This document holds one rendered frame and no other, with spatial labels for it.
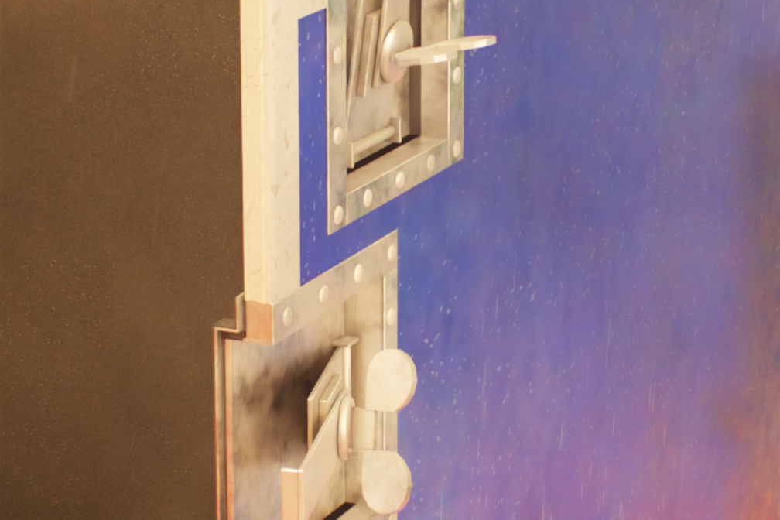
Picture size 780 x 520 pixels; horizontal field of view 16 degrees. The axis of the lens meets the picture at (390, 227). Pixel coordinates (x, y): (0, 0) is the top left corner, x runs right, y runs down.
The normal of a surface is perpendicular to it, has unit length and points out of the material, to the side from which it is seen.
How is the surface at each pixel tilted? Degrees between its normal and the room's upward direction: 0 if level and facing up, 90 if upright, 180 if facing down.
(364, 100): 98
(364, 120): 98
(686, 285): 90
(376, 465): 75
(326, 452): 90
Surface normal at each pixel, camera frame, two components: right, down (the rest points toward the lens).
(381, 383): -0.68, -0.07
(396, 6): 0.90, 0.24
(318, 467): 0.99, 0.04
